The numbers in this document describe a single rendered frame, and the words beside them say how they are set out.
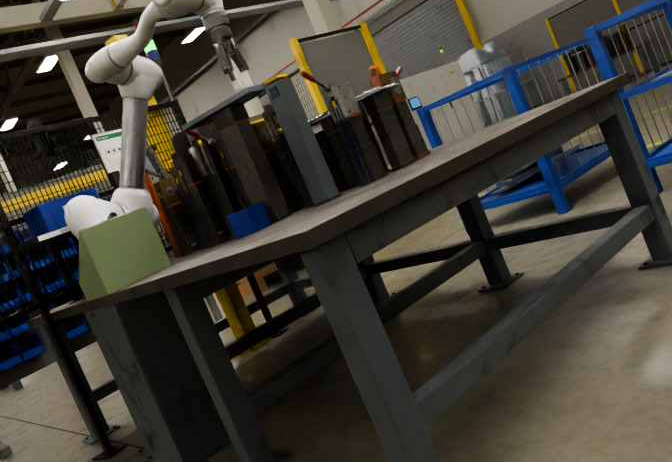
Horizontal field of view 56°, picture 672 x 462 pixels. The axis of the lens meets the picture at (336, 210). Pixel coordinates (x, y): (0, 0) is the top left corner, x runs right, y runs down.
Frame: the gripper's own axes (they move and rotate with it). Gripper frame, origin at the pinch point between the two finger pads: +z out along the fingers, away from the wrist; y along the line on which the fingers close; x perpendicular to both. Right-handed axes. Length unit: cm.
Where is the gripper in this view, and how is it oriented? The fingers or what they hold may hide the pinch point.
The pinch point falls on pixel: (242, 83)
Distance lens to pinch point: 232.1
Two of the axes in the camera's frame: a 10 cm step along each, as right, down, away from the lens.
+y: 3.4, -2.0, 9.2
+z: 3.9, 9.2, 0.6
